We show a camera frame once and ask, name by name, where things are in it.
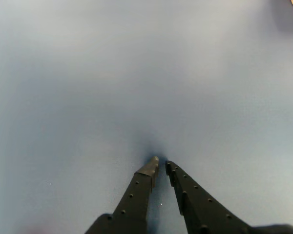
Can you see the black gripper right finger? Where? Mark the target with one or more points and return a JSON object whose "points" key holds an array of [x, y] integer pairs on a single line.
{"points": [[202, 212]]}

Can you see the navy blue table mat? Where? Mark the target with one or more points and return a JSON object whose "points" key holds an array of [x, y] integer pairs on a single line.
{"points": [[112, 85]]}

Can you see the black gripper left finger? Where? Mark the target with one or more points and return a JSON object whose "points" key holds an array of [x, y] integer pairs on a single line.
{"points": [[129, 207]]}

